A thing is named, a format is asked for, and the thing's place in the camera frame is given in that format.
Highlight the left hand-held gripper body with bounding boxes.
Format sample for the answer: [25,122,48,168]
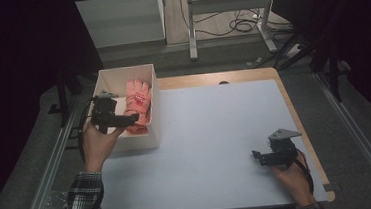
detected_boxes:
[88,88,126,136]

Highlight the person's left hand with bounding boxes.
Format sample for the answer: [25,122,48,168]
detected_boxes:
[79,117,130,176]

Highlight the white cabinet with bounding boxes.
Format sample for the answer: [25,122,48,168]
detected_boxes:
[74,0,168,51]

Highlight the aluminium rail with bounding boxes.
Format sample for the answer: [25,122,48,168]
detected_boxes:
[313,67,371,209]
[7,100,94,209]

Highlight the black stand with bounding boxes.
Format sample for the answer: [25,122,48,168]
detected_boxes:
[44,67,88,129]
[307,29,356,105]

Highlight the black floor cables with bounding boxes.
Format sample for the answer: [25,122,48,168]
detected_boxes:
[178,0,295,43]

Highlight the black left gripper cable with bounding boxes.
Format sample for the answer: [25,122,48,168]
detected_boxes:
[73,96,103,165]

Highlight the light blue table mat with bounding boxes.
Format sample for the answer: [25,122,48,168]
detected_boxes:
[91,75,330,209]

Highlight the person's right hand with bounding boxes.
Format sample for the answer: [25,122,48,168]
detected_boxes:
[270,151,316,209]

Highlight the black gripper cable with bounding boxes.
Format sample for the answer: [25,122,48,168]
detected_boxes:
[293,148,316,197]
[73,96,103,165]

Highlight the white power strip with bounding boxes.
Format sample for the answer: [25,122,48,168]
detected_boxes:
[283,42,303,60]

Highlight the grey metal desk frame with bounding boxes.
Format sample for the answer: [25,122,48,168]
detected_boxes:
[184,0,285,62]

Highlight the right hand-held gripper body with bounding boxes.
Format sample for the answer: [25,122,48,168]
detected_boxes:
[266,127,305,171]

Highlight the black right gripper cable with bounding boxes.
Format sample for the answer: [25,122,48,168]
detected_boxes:
[293,148,316,197]

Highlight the white cardboard box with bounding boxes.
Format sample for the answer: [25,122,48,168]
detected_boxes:
[81,64,165,155]

